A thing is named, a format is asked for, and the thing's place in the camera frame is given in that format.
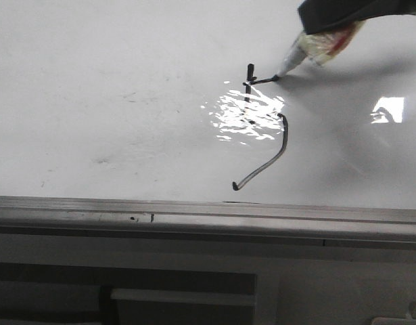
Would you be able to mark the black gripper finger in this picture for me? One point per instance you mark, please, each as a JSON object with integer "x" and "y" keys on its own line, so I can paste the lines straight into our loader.
{"x": 322, "y": 15}

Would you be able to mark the white whiteboard marker with tape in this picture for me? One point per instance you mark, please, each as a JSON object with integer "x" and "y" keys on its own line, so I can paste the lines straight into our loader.
{"x": 319, "y": 48}

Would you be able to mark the white whiteboard with aluminium frame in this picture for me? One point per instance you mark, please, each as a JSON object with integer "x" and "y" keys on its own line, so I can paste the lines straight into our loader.
{"x": 133, "y": 116}

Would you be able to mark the grey metal table frame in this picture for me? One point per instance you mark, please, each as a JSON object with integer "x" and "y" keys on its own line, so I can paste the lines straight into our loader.
{"x": 63, "y": 294}

